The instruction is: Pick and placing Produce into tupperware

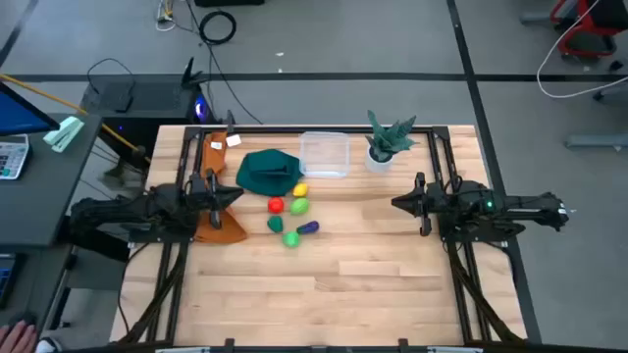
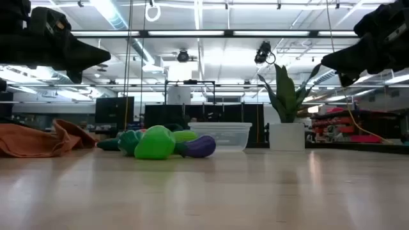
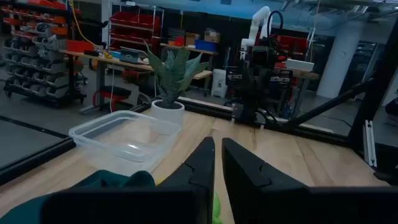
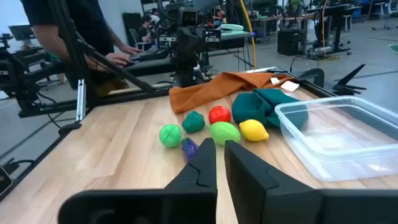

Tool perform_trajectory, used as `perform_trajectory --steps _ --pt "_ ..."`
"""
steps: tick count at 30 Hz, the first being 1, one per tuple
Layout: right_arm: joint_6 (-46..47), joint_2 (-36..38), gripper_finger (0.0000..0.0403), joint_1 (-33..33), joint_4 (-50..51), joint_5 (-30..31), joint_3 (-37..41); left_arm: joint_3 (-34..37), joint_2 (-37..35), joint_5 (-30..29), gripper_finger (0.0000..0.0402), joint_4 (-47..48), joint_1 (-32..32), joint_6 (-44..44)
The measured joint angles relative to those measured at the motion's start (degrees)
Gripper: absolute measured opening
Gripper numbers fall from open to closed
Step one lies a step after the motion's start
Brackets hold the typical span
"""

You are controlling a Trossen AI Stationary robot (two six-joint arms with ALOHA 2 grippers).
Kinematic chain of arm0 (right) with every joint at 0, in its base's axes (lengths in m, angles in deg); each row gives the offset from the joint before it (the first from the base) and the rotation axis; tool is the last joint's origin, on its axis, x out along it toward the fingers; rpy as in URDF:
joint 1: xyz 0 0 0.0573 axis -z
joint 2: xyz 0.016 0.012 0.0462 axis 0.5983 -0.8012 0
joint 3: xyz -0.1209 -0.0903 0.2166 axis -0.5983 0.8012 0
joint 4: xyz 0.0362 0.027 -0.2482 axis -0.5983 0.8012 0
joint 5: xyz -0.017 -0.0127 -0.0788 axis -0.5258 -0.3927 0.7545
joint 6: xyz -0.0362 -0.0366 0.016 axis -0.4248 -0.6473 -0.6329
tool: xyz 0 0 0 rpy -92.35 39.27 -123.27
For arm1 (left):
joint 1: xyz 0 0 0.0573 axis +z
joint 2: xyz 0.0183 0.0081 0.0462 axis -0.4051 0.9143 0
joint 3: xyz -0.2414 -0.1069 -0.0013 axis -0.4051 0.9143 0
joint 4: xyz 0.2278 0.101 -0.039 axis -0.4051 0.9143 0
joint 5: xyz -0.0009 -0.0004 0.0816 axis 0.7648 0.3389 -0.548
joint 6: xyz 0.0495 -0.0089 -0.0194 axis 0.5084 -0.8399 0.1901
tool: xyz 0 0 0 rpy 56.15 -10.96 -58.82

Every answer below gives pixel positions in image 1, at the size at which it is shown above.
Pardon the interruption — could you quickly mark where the black cable bundle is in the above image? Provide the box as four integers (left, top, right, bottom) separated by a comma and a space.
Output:
120, 241, 191, 344
445, 239, 522, 344

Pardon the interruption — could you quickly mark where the coiled black cable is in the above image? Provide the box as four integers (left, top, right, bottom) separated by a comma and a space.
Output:
198, 9, 237, 46

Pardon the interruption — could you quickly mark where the white plant pot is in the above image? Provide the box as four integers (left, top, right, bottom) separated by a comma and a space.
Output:
364, 144, 395, 175

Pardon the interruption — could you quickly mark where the black computer tower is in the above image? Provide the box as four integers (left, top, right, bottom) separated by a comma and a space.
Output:
80, 73, 217, 148

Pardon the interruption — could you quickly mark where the person's hand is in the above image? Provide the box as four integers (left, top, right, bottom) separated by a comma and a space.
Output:
0, 320, 38, 353

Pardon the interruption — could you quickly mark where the black wifi antenna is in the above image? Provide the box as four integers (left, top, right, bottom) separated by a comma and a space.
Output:
180, 56, 211, 90

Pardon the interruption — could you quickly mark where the blue-screen monitor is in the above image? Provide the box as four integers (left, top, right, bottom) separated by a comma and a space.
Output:
0, 80, 61, 138

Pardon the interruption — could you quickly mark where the black looped cable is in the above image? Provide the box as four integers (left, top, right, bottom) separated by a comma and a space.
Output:
86, 57, 137, 115

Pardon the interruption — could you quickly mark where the orange cloth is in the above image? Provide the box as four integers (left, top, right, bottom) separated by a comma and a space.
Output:
193, 129, 249, 245

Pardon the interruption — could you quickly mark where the yellow stick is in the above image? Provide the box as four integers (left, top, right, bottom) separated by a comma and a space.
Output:
0, 73, 152, 166

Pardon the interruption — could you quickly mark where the dark grey desk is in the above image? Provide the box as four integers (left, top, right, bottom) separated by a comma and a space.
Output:
0, 112, 104, 249

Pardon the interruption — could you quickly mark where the clear plastic tupperware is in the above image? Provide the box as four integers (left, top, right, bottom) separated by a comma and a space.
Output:
298, 130, 351, 178

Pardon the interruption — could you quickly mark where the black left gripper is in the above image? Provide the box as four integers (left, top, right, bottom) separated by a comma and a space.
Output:
188, 168, 245, 230

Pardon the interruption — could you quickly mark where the yellow-green toy produce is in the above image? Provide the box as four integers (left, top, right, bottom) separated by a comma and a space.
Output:
288, 196, 311, 217

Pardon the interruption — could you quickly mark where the white calculator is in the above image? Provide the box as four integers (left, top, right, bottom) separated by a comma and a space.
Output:
0, 133, 30, 181

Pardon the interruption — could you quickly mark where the mint green stapler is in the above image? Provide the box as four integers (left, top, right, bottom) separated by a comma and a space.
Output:
42, 116, 85, 154

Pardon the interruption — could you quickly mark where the green snake plant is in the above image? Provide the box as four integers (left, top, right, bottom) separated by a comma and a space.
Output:
365, 109, 421, 163

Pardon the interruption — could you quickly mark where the long black floor cable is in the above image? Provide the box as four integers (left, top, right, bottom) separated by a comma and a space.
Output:
184, 0, 265, 126

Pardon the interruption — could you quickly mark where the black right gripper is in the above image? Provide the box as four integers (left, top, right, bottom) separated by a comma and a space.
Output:
391, 171, 445, 238

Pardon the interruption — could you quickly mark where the red and black chair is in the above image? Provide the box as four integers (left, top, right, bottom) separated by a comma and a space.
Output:
549, 0, 628, 60

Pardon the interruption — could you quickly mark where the black rig frame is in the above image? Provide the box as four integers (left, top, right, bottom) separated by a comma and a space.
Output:
120, 125, 544, 353

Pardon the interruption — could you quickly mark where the white floor cable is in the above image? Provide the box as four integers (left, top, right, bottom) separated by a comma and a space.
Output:
536, 0, 628, 99

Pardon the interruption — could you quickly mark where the dark green cloth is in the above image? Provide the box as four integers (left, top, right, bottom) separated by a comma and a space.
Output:
235, 148, 304, 197

